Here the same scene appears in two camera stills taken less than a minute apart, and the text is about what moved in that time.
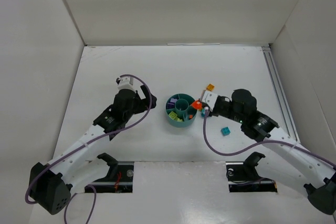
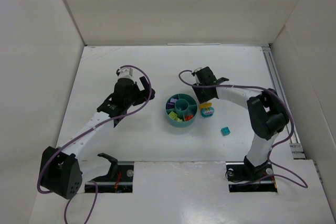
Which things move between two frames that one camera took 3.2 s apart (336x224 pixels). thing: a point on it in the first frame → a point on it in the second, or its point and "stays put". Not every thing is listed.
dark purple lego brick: x=170 y=105 stays put
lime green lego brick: x=172 y=115 stays put
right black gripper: x=206 y=107 → x=203 y=95
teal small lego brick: x=225 y=131 stays put
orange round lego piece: x=197 y=104 → x=187 y=118
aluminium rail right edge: x=279 y=94 stays put
